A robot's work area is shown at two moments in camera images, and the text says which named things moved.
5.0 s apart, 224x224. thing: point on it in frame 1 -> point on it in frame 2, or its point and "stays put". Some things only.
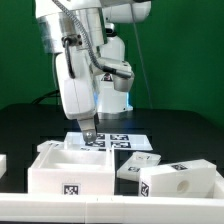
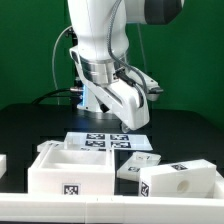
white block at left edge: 3,164 stays put
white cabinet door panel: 51,145 stays put
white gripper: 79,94 -> 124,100
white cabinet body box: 70,171 stays put
